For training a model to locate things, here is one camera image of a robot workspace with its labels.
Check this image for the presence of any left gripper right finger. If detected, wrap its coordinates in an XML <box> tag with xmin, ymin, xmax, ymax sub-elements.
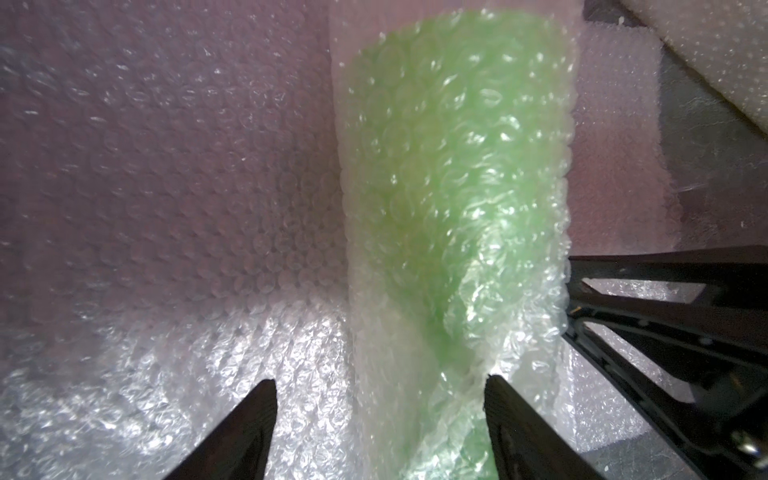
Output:
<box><xmin>484</xmin><ymin>375</ymin><xmax>602</xmax><ymax>480</ymax></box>

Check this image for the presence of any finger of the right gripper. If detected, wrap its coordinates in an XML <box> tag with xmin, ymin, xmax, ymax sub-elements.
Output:
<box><xmin>564</xmin><ymin>319</ymin><xmax>767</xmax><ymax>479</ymax></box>
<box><xmin>567</xmin><ymin>246</ymin><xmax>767</xmax><ymax>324</ymax></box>

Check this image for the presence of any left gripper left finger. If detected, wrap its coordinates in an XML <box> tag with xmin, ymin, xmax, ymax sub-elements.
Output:
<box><xmin>166</xmin><ymin>379</ymin><xmax>278</xmax><ymax>480</ymax></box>

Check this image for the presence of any dark green glass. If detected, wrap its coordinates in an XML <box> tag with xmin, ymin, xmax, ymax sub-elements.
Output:
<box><xmin>332</xmin><ymin>1</ymin><xmax>580</xmax><ymax>479</ymax></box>

